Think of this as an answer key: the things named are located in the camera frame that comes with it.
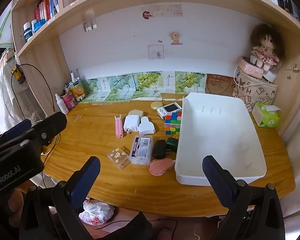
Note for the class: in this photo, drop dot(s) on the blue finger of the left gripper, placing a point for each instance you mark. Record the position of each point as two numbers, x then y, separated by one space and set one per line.
16 131

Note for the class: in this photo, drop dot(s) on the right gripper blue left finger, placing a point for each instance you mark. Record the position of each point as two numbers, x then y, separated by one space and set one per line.
80 183

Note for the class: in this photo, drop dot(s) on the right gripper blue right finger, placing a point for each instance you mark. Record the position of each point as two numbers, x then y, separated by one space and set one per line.
221 181

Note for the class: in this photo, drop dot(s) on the small clear sticker box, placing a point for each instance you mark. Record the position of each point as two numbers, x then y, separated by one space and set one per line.
119 157

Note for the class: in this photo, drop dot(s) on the white plastic bin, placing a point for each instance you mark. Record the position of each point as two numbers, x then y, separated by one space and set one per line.
222 127

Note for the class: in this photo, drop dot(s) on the dark green jar gold lid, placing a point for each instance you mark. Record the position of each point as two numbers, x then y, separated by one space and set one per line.
172 143

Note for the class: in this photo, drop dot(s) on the pink oval pouch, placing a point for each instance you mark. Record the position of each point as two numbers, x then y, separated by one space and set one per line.
158 167

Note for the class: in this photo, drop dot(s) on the clear box with label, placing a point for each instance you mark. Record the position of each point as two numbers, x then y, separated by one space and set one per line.
141 150

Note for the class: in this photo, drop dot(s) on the pink tube pack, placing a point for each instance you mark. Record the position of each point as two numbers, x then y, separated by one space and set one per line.
118 126

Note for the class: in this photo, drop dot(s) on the colourful rubik's cube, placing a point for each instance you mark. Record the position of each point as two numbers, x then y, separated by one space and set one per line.
172 123

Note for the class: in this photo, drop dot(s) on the white power adapter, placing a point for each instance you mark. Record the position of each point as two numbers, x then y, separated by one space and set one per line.
131 123

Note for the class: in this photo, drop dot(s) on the white handheld game console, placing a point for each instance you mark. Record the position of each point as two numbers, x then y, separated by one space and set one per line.
168 109

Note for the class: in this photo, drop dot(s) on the beige soap block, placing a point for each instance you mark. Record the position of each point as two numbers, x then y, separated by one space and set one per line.
137 112

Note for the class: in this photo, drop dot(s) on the round beige zip case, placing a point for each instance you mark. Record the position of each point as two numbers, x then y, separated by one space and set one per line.
156 105

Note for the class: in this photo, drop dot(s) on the person's left hand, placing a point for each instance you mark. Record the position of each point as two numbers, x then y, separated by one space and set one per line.
15 204

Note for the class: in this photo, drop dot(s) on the white plastic bag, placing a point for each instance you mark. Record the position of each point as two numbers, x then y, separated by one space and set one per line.
96 212

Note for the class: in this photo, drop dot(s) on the white spray bottle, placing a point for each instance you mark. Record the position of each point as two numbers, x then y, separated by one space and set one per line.
61 104

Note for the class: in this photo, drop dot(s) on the pink snack packet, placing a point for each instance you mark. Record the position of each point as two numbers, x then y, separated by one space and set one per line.
69 100

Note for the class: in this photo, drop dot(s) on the green tissue pack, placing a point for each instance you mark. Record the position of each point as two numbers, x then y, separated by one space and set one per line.
266 115

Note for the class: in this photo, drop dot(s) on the blue white bottle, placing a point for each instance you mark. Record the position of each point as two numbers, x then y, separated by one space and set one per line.
28 33

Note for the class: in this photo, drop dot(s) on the printed canvas bag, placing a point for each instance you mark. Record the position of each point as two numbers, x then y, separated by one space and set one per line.
252 90

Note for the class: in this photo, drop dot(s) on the brown cartoon cardboard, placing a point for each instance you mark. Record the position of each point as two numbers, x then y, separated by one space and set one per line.
219 85

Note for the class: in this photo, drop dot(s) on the row of books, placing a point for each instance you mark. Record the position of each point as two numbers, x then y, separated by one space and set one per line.
46 9

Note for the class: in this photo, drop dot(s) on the green grape cardboard sheet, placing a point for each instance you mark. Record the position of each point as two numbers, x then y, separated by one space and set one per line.
143 86

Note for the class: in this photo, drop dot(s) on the pink pencil case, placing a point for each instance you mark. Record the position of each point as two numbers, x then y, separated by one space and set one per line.
247 68

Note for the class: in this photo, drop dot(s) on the brown-haired rag doll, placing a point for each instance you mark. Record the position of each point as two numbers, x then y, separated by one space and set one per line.
268 48

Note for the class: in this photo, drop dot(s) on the white charger with cable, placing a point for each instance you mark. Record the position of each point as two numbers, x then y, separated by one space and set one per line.
269 76

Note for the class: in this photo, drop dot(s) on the pink square wall sticker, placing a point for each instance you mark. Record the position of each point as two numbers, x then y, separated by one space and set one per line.
156 51

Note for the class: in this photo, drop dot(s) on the yellow cartoon wall hook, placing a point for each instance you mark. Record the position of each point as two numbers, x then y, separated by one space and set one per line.
175 39

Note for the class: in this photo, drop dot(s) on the red wall sticker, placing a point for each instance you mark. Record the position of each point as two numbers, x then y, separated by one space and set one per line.
147 15

